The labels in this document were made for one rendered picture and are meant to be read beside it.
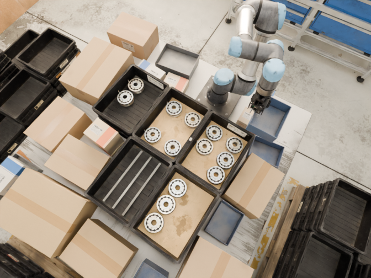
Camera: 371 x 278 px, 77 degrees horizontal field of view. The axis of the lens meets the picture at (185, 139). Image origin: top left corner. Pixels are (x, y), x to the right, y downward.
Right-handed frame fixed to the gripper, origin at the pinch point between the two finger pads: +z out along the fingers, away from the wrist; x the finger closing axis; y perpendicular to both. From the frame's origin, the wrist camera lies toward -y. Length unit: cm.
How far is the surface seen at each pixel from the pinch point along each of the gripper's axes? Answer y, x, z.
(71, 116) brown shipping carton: 49, -96, 17
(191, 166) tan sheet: 36.4, -17.9, 27.3
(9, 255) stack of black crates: 148, -103, 73
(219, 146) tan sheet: 16.4, -10.0, 28.0
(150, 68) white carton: -10, -80, 26
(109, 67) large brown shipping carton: 9, -96, 13
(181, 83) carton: -13, -55, 30
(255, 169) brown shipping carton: 18.9, 14.7, 27.3
